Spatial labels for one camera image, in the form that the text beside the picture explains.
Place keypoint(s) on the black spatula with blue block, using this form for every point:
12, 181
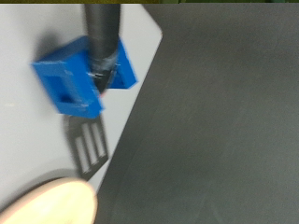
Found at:
71, 81

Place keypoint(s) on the silver toaster oven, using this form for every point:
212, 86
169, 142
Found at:
18, 124

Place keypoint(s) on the dark grey backdrop cloth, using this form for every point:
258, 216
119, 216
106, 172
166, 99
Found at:
202, 109

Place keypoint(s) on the round wooden cutting board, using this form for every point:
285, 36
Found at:
56, 205

